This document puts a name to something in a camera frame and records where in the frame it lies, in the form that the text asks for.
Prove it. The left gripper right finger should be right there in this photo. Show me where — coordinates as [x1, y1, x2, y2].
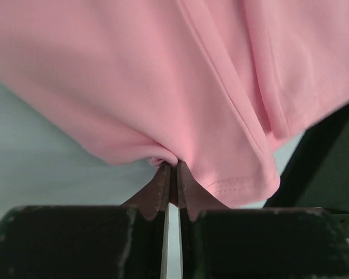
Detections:
[176, 162, 349, 278]

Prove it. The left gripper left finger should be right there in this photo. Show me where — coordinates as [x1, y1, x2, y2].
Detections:
[0, 163, 171, 278]

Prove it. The pink t shirt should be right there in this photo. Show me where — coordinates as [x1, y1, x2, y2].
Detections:
[0, 1, 349, 206]

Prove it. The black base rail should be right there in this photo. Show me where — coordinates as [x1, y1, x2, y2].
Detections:
[265, 104, 349, 238]

